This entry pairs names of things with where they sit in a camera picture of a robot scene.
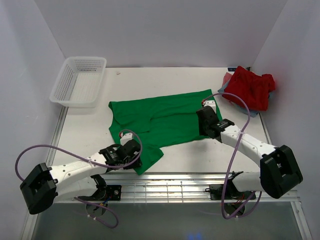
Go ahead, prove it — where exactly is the green t shirt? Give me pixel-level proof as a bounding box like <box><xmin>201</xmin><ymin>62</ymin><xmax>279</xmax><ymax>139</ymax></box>
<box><xmin>108</xmin><ymin>89</ymin><xmax>212</xmax><ymax>175</ymax></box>

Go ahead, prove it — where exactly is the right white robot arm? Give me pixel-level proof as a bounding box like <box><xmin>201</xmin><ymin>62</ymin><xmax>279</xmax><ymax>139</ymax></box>
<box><xmin>196</xmin><ymin>105</ymin><xmax>303</xmax><ymax>199</ymax></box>

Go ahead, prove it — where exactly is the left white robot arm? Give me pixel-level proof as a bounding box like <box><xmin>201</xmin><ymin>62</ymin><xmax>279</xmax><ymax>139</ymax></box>
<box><xmin>19</xmin><ymin>139</ymin><xmax>142</xmax><ymax>215</ymax></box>

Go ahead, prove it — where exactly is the pink folded cloth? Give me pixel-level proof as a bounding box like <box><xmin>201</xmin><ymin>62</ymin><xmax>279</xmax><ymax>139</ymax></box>
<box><xmin>222</xmin><ymin>72</ymin><xmax>232</xmax><ymax>86</ymax></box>

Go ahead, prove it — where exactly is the red t shirt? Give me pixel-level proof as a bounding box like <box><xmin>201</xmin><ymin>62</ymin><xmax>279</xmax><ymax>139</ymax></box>
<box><xmin>222</xmin><ymin>66</ymin><xmax>276</xmax><ymax>112</ymax></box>

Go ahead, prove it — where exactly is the white plastic basket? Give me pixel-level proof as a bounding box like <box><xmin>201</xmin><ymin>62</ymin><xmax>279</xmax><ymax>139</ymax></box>
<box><xmin>49</xmin><ymin>56</ymin><xmax>107</xmax><ymax>108</ymax></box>

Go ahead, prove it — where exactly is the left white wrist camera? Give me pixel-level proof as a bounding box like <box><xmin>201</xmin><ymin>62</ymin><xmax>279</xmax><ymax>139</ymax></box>
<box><xmin>119</xmin><ymin>132</ymin><xmax>134</xmax><ymax>146</ymax></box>

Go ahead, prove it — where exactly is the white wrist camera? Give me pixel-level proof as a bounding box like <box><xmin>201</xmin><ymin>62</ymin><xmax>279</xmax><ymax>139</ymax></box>
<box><xmin>119</xmin><ymin>132</ymin><xmax>134</xmax><ymax>146</ymax></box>
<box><xmin>201</xmin><ymin>100</ymin><xmax>217</xmax><ymax>111</ymax></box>

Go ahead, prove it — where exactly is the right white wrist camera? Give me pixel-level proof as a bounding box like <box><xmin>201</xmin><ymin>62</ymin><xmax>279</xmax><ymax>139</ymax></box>
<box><xmin>201</xmin><ymin>100</ymin><xmax>217</xmax><ymax>111</ymax></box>

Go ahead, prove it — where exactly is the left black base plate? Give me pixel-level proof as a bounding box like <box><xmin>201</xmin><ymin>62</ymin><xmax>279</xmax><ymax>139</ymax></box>
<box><xmin>78</xmin><ymin>185</ymin><xmax>122</xmax><ymax>201</ymax></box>

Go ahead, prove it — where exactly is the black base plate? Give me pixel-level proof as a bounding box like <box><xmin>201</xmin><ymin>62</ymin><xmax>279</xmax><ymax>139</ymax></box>
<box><xmin>78</xmin><ymin>185</ymin><xmax>122</xmax><ymax>201</ymax></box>
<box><xmin>204</xmin><ymin>184</ymin><xmax>252</xmax><ymax>201</ymax></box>

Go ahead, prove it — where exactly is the aluminium rail frame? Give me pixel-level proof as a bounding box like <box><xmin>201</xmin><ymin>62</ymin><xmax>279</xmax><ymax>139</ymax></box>
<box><xmin>27</xmin><ymin>107</ymin><xmax>301</xmax><ymax>205</ymax></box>

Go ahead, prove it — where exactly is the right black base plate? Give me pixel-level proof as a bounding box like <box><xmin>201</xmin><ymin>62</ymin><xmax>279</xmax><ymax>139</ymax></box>
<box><xmin>204</xmin><ymin>184</ymin><xmax>252</xmax><ymax>201</ymax></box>

